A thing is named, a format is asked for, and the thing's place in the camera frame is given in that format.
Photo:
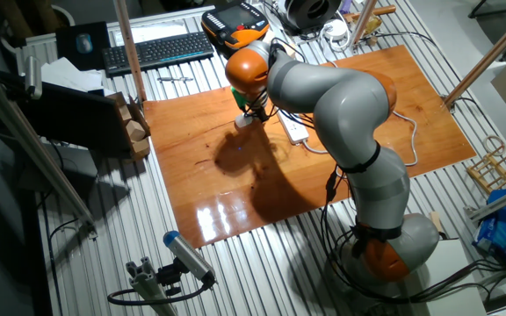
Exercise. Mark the short aluminium bar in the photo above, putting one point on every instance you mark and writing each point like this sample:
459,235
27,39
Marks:
499,199

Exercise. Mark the orange black teach pendant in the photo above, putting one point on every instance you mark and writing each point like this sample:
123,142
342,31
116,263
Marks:
235,17

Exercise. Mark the silver metal post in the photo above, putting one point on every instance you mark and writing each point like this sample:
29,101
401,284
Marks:
363,22

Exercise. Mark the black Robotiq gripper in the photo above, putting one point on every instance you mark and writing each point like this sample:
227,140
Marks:
259,107

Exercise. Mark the black round spool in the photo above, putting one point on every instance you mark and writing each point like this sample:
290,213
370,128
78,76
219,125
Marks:
312,11

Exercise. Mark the black mouse pad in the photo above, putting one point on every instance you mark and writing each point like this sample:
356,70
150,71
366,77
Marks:
66,52

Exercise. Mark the orange wooden board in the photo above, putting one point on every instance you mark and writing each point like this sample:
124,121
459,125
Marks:
218,197

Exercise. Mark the small wooden piece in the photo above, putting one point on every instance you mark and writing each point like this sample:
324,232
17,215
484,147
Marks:
436,223

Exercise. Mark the silver camera on beam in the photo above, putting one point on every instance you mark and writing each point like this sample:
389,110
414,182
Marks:
33,76

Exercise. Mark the brown cardboard box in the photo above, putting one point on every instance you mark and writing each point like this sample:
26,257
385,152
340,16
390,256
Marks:
114,100

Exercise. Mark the black computer keyboard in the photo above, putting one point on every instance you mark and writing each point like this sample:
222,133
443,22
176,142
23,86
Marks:
156,52

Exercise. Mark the white power strip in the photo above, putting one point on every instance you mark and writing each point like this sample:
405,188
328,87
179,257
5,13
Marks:
294,131

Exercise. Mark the wooden rack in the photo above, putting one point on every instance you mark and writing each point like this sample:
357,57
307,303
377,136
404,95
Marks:
496,169

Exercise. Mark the grey computer mouse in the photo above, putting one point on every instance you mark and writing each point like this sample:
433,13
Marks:
84,43

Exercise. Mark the black monitor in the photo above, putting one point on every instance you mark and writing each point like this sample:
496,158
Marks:
73,116

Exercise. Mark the aluminium profile camera mount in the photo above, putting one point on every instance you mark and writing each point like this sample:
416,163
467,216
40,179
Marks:
145,285

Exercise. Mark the light wooden block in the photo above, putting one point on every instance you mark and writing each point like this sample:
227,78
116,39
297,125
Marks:
140,148
135,130
125,113

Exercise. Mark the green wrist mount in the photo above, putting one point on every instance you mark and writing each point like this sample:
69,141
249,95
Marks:
237,97

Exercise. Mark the brown wooden post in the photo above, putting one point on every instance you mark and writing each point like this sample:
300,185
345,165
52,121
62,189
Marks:
130,48
499,44

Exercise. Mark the thin metal tool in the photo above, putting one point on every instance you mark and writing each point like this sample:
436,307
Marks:
174,79

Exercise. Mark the white flat sheet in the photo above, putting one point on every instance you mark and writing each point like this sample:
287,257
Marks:
156,30

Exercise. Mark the white crumpled papers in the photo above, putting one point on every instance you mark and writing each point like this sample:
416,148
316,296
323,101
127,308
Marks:
68,74

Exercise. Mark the long aluminium beam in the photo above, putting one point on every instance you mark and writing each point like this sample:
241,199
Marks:
38,153

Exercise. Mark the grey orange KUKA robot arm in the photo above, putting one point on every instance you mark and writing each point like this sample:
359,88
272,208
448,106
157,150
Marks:
349,105

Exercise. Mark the white round charger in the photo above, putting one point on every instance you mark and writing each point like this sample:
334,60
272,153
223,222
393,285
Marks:
337,30

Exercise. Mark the wooden dowel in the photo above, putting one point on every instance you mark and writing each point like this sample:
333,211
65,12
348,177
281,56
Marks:
385,10

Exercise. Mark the silver camera with blue cap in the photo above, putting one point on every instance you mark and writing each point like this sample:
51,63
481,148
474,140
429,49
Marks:
187,254

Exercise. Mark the white bulb holder with bulb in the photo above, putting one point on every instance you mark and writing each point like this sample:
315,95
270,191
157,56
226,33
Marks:
242,122

